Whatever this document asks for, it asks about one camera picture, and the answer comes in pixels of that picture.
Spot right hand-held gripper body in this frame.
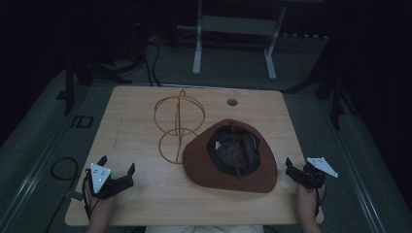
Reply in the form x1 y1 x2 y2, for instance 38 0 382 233
291 156 339 190

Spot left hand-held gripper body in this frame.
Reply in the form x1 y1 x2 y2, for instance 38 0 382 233
85 162 135 200

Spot person's right hand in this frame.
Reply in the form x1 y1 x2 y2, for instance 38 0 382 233
295 182 326 221

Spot person's left hand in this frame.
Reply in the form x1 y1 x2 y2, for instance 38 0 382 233
86 189 119 225

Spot brown felt hat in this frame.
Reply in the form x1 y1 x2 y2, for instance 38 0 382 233
182 118 279 194

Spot black metal stand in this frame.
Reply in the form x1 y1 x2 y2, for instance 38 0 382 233
281 38 359 131
56 48 134 117

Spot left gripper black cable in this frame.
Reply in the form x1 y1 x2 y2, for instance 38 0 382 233
81 168 95 222

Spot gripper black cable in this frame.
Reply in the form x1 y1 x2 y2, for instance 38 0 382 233
313 183 328 218
81 168 95 222

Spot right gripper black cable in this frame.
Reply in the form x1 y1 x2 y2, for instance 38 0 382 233
313 183 328 218

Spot black rectangular floor bracket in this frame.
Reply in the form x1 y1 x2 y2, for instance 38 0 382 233
70 114 95 129

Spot black looped floor cable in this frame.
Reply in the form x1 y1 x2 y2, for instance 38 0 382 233
50 156 81 182

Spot golden wire hat stand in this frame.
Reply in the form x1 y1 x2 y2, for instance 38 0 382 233
153 89 207 165

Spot black hanging cables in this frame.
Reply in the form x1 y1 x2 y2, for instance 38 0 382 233
142 32 163 87

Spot white metal desk frame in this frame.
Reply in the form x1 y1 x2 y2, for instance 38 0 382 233
191 0 289 82

